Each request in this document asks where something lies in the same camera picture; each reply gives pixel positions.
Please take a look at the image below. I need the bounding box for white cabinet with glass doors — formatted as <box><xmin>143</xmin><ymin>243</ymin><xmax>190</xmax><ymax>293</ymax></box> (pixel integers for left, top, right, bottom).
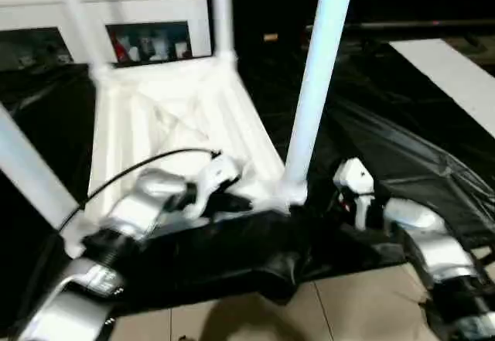
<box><xmin>0</xmin><ymin>0</ymin><xmax>213</xmax><ymax>67</ymax></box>

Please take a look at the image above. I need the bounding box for white plastic table leg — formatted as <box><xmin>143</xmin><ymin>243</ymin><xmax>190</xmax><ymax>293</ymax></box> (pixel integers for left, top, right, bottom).
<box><xmin>280</xmin><ymin>0</ymin><xmax>358</xmax><ymax>203</ymax></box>
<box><xmin>209</xmin><ymin>0</ymin><xmax>237</xmax><ymax>63</ymax></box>
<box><xmin>50</xmin><ymin>0</ymin><xmax>117</xmax><ymax>80</ymax></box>
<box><xmin>0</xmin><ymin>103</ymin><xmax>82</xmax><ymax>232</ymax></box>

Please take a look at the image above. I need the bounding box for dark cabinet with yellow label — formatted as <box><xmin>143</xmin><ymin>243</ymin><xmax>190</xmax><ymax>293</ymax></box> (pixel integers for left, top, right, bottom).
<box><xmin>205</xmin><ymin>0</ymin><xmax>495</xmax><ymax>52</ymax></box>

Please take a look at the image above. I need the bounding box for white plastic table top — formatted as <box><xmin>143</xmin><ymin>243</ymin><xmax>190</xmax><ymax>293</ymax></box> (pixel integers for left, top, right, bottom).
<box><xmin>62</xmin><ymin>51</ymin><xmax>310</xmax><ymax>258</ymax></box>

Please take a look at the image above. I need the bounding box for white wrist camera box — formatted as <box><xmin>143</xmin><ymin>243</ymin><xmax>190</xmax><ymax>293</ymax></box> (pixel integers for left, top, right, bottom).
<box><xmin>182</xmin><ymin>154</ymin><xmax>242</xmax><ymax>218</ymax></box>
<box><xmin>331</xmin><ymin>158</ymin><xmax>377</xmax><ymax>230</ymax></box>

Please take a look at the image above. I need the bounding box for black horizontal bar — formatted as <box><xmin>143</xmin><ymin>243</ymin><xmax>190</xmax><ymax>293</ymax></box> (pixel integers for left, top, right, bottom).
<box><xmin>306</xmin><ymin>19</ymin><xmax>495</xmax><ymax>34</ymax></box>

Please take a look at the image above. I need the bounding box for black work mat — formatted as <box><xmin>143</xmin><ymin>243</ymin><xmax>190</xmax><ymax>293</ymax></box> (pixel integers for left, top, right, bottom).
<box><xmin>0</xmin><ymin>39</ymin><xmax>495</xmax><ymax>319</ymax></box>

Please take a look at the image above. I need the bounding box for small red bottle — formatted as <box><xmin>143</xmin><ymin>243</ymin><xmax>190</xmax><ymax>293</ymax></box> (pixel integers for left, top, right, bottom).
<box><xmin>116</xmin><ymin>36</ymin><xmax>134</xmax><ymax>62</ymax></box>

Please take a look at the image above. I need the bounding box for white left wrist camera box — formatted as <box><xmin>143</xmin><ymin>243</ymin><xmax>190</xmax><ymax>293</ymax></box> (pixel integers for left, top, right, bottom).
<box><xmin>182</xmin><ymin>154</ymin><xmax>242</xmax><ymax>218</ymax></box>

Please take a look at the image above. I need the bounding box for white flat board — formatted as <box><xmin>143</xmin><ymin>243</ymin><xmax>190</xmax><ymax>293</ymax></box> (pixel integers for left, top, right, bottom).
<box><xmin>389</xmin><ymin>38</ymin><xmax>495</xmax><ymax>139</ymax></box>

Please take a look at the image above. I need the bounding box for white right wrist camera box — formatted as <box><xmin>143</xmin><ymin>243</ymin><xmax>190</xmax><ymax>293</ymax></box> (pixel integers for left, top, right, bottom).
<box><xmin>331</xmin><ymin>158</ymin><xmax>377</xmax><ymax>230</ymax></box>

